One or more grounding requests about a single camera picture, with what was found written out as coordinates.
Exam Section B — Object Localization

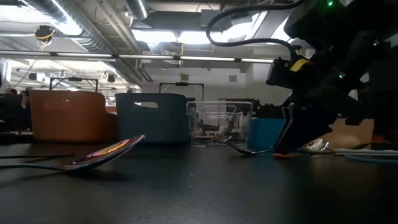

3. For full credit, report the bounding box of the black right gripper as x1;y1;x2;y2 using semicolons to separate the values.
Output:
273;30;379;155

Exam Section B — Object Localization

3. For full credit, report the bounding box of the silver spoon orange handle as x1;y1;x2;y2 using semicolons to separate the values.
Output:
272;138;331;159

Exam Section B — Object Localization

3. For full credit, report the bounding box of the iridescent rainbow spoon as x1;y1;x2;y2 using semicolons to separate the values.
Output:
0;134;146;172

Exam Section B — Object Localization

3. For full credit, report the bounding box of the black equipment stack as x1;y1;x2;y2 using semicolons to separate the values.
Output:
223;98;285;119

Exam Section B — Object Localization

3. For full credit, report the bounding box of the small blue plastic bin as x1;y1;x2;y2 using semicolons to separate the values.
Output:
248;117;285;149

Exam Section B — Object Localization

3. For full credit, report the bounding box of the small tan orange bin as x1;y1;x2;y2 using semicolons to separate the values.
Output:
320;118;374;149

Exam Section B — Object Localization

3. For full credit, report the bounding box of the small red object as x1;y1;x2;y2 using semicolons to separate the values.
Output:
371;133;391;143

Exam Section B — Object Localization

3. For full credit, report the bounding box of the clear plastic bin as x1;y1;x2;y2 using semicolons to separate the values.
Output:
186;100;253;147

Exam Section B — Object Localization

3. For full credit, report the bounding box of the grey-blue plastic bin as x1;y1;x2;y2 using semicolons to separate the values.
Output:
114;92;191;144

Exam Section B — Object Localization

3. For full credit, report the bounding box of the bright ceiling light panel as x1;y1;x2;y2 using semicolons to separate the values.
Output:
130;28;228;45

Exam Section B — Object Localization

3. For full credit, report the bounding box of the long linear light fixture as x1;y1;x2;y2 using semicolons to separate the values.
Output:
0;50;276;65

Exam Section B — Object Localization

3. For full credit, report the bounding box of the large orange plastic bin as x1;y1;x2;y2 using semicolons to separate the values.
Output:
29;90;118;143

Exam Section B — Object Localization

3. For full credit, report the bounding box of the black yellow ceiling reel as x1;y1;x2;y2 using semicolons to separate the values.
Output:
34;24;57;44

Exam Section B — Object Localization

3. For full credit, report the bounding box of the dark office chair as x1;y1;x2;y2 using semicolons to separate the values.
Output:
0;93;32;131

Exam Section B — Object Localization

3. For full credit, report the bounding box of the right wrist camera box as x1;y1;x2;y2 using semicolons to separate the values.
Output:
266;57;312;91

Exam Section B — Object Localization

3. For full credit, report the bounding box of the black spoon blue handle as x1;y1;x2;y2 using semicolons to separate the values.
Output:
343;154;398;165

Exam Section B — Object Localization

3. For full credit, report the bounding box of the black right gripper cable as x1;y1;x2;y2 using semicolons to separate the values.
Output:
206;0;300;62

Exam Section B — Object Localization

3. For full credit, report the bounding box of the black metal frame stand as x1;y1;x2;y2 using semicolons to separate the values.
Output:
49;77;100;93
159;81;205;102

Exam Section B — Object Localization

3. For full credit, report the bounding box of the round silver air duct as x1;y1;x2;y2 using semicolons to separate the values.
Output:
124;0;150;21

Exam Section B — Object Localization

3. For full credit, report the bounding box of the large spiral air duct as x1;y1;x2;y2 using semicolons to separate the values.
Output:
18;0;147;85

